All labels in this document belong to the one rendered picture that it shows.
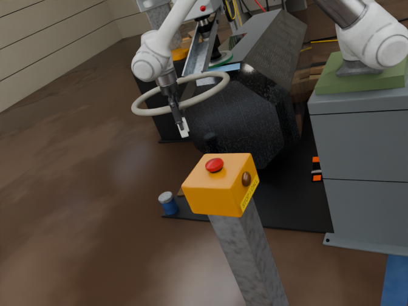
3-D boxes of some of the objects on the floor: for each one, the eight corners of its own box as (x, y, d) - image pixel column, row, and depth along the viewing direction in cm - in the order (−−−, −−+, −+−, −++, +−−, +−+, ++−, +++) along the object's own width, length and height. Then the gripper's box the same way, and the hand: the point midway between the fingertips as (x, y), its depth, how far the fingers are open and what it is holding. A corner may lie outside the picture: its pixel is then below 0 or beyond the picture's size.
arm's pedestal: (441, 187, 193) (439, 42, 154) (438, 261, 159) (435, 99, 121) (342, 183, 221) (320, 59, 182) (322, 244, 187) (290, 108, 149)
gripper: (174, 87, 140) (192, 140, 150) (178, 75, 156) (195, 124, 166) (156, 91, 141) (175, 145, 151) (161, 80, 157) (179, 129, 167)
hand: (183, 127), depth 157 cm, fingers closed on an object, 4 cm apart
